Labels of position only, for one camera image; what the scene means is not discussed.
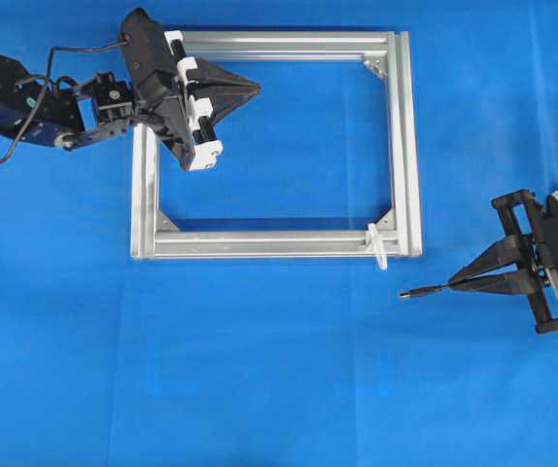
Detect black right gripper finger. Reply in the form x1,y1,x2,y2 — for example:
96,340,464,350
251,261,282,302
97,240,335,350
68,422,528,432
448,233,530,285
448,269,543,295

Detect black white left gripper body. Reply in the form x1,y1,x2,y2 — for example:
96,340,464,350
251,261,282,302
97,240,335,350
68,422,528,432
120,8,223,171

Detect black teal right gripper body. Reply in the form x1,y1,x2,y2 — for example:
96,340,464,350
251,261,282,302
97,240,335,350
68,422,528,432
491,190,558,334

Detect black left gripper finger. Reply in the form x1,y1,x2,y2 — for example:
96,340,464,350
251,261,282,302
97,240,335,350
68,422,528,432
200,92,256,126
196,58,261,97

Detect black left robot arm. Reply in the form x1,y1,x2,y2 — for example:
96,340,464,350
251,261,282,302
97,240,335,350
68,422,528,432
0,8,261,171

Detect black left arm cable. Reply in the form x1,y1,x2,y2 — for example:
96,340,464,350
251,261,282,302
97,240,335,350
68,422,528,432
0,40,128,166

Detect black wire with plug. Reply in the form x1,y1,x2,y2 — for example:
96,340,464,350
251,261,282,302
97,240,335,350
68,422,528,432
400,285,451,301

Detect white zip tie loop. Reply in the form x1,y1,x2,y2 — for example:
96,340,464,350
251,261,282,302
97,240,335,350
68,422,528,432
366,223,388,270

